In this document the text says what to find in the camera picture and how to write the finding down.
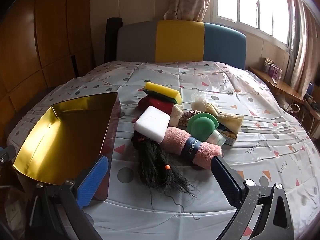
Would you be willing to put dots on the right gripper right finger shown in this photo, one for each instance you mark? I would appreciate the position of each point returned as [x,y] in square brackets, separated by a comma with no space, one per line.
[274,220]

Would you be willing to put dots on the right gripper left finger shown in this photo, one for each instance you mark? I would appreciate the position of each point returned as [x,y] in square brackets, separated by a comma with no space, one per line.
[73,195]

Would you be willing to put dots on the pink towel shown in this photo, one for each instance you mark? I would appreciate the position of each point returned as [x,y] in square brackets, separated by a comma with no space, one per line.
[180,142]

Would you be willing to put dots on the white foam sponge block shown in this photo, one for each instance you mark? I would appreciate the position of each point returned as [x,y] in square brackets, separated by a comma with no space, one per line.
[152,124]

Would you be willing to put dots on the gold lined red box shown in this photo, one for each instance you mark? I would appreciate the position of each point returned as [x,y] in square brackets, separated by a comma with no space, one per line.
[68,138]

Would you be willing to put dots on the small printed carton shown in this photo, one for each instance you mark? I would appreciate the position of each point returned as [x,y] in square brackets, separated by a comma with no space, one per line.
[229,136]

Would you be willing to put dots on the black braided hair wig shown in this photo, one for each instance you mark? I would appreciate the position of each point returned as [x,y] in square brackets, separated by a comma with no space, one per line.
[157,169]

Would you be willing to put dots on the cream folded cloth bundle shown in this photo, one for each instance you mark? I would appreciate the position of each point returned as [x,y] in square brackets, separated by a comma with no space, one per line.
[233,122]

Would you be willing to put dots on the green cap white bottle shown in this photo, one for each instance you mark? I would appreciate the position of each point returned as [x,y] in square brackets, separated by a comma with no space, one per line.
[203,127]

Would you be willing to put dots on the pink hair scrunchie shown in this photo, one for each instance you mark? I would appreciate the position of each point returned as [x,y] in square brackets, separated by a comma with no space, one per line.
[185,117]

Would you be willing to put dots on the wooden side table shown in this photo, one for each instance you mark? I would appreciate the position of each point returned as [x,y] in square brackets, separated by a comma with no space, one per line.
[282,88]

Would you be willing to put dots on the white ball in plastic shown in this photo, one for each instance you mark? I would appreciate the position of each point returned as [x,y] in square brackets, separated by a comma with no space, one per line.
[198,102]

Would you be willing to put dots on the red and beige cloth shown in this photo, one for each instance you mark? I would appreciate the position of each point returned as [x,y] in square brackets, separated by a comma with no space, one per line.
[174,110]

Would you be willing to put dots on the yellow green scrub sponge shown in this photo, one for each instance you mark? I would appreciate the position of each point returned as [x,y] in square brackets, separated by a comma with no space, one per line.
[164,92]

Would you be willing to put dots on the wooden wardrobe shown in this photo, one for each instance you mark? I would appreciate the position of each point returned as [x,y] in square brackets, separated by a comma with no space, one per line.
[44,43]

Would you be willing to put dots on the grey yellow blue headboard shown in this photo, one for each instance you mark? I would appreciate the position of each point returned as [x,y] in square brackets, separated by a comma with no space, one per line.
[181,41]

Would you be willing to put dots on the window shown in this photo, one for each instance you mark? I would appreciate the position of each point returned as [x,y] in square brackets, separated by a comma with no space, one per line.
[267,19]

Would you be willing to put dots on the pink floral curtain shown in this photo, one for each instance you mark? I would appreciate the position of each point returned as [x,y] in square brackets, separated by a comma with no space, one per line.
[187,10]

